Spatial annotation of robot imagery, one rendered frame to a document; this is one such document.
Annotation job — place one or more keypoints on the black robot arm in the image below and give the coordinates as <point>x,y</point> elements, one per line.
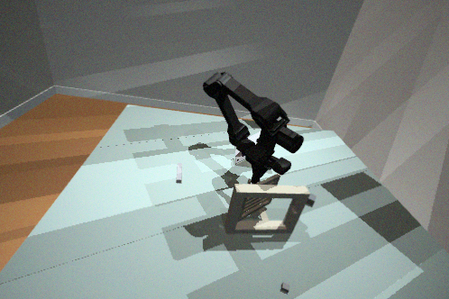
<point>263,111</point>

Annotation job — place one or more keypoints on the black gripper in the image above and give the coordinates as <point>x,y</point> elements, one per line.
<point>280,166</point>

